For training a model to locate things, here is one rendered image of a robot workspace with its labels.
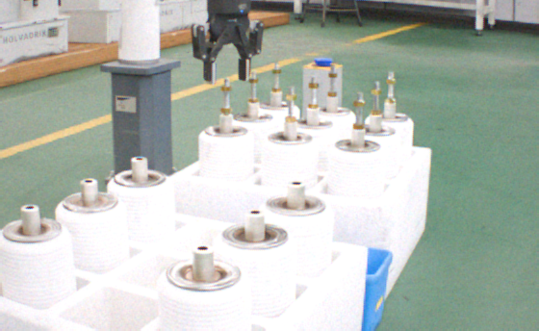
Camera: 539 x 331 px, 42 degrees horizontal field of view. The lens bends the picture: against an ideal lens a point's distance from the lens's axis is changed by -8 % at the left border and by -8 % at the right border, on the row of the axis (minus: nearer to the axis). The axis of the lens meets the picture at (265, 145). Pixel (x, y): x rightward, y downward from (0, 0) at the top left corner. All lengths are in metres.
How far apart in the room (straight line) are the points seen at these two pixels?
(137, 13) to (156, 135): 0.29
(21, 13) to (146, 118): 2.05
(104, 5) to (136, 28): 2.34
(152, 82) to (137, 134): 0.13
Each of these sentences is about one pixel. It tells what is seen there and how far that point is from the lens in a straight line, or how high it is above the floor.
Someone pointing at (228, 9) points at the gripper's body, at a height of 0.47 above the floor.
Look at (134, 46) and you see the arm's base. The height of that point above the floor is 0.34.
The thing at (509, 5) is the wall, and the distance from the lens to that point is 6.43.
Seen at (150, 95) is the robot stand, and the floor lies 0.23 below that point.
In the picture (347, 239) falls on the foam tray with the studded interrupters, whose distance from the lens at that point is 1.20.
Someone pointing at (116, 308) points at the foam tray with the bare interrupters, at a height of 0.15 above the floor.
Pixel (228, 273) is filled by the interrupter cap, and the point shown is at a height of 0.25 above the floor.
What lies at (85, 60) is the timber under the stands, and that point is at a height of 0.03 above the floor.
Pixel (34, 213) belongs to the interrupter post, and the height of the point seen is 0.28.
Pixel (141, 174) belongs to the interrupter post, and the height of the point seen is 0.26.
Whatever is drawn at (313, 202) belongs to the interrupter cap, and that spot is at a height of 0.25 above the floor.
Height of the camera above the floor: 0.57
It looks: 15 degrees down
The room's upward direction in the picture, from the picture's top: 1 degrees clockwise
